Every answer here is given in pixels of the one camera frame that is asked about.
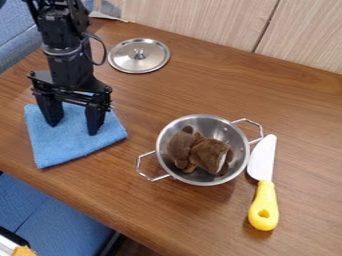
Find blue cloth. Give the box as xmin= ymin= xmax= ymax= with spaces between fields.
xmin=22 ymin=102 xmax=130 ymax=170

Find silver lid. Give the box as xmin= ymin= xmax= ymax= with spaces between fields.
xmin=106 ymin=37 xmax=173 ymax=75

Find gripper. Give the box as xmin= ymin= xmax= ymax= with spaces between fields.
xmin=26 ymin=46 xmax=114 ymax=137

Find white knife with yellow handle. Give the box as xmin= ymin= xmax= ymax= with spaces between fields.
xmin=245 ymin=133 xmax=281 ymax=232

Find silver strainer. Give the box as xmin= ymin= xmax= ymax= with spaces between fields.
xmin=134 ymin=113 xmax=266 ymax=187

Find brown plush toy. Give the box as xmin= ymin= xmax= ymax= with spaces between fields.
xmin=165 ymin=125 xmax=236 ymax=177

